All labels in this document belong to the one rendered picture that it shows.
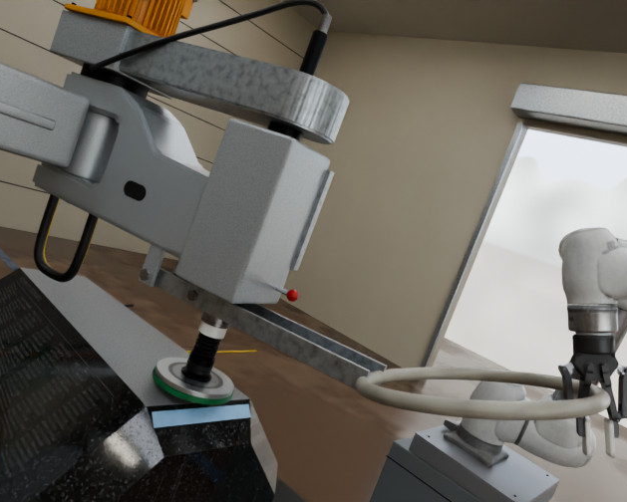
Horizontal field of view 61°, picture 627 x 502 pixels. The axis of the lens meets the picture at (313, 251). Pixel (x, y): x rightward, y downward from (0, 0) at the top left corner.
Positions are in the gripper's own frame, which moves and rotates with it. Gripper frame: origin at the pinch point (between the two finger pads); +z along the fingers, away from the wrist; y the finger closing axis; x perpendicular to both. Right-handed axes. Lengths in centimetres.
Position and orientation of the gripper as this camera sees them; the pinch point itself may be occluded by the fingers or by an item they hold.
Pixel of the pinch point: (597, 437)
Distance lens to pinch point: 124.5
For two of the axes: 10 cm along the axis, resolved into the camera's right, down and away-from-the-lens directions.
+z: 0.0, 10.0, -0.9
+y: -9.8, 0.1, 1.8
